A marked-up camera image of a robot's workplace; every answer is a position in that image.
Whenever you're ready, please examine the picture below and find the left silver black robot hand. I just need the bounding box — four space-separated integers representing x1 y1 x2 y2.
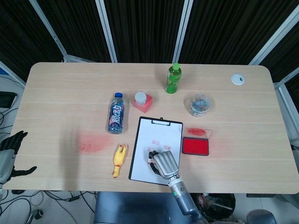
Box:
0 130 37 187

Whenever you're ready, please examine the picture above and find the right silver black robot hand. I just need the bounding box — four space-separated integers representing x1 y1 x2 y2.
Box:
147 150 181 181

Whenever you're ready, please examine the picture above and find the black clipboard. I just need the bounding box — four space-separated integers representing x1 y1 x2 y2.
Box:
128 116 184 187

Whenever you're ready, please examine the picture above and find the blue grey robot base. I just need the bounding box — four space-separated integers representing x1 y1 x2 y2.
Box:
94 191 194 224

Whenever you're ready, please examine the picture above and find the red ink pad clear lid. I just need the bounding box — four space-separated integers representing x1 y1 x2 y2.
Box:
181 127 214 156

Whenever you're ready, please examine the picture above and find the white stamped paper sheet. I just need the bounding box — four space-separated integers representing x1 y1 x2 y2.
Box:
130 118 183 186

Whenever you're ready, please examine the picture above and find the yellow rubber chicken toy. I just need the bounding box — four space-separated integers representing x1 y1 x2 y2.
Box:
111 144 128 179

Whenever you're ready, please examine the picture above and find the black device box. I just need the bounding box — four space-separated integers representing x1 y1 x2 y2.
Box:
0 91 18 108

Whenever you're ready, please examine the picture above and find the red square bottle white cap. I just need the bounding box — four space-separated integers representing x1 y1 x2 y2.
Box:
132 91 154 114

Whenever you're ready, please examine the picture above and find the black caster wheel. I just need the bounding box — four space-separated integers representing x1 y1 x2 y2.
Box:
31 209 45 221

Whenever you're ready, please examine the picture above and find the black waste bin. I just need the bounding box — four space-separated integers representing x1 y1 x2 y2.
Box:
195 193 236 220

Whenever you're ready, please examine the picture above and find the clear jar of clips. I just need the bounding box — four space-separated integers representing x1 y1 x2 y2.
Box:
186 93 214 117

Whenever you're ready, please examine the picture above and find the blue label drink bottle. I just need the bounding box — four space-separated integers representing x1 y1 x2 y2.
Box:
107 92 128 135

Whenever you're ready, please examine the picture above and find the green tea bottle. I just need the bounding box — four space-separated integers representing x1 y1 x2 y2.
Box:
165 62 183 94

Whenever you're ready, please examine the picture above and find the black fabric partition panel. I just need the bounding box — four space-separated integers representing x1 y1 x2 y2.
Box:
104 0 185 63
259 23 299 83
36 0 113 63
0 0 64 83
179 0 299 65

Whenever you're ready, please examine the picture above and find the black floor cable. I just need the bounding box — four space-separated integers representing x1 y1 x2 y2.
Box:
11 190 95 204

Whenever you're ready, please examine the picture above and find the white round cable grommet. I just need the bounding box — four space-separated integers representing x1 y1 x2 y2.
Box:
230 73 245 86

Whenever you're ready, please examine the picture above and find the white partition frame post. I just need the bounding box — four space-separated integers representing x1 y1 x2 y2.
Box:
173 0 194 63
95 0 118 63
248 10 299 65
29 0 68 62

